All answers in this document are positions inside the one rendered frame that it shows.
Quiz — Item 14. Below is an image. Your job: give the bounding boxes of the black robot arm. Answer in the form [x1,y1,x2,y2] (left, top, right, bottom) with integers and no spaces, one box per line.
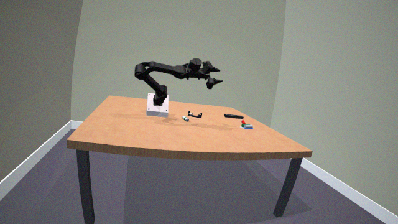
[134,58,213,106]

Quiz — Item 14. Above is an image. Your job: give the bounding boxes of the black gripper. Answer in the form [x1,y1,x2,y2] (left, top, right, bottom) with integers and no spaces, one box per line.
[198,66,222,89]

